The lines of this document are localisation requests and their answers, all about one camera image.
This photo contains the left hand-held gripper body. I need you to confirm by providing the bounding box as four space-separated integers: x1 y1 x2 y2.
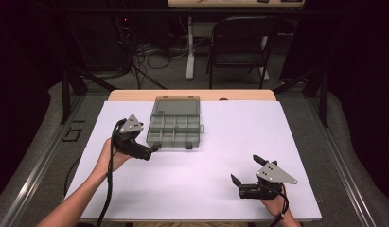
112 113 153 162

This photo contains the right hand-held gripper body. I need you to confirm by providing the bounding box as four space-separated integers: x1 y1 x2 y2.
239 160 299 201

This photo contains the grey plastic compartment box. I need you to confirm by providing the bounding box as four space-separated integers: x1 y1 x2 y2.
145 96 206 150

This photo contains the person's left hand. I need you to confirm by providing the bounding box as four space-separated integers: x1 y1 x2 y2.
93 137 133 178

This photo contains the person's right hand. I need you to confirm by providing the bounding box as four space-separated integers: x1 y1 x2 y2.
260 185 292 219

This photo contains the white board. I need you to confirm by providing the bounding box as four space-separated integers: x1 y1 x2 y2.
64 99 323 221

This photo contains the wooden table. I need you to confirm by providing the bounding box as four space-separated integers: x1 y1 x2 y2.
107 89 277 102

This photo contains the black metal stand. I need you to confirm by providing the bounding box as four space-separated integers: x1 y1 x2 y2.
60 65 118 125
272 67 329 129

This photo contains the white desk leg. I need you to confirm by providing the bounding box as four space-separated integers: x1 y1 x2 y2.
186 16 196 81

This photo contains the black folding chair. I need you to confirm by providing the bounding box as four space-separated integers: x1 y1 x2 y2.
206 15 280 90

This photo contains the wooden desk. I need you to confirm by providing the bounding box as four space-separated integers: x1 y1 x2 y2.
168 0 306 9

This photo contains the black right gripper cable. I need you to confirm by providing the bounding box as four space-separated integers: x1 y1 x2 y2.
267 183 291 227

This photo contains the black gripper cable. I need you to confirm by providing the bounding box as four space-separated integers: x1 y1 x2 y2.
96 118 128 227
267 183 291 227

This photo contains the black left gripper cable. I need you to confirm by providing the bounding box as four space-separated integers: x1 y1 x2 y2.
96 118 128 227

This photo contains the aluminium floor rail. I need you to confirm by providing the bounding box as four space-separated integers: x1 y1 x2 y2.
305 94 378 227
0 94 86 227

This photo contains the black floor cable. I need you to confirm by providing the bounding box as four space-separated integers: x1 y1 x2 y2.
62 155 81 198

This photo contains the bundle of floor cables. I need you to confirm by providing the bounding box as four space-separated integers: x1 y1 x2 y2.
113 15 188 91

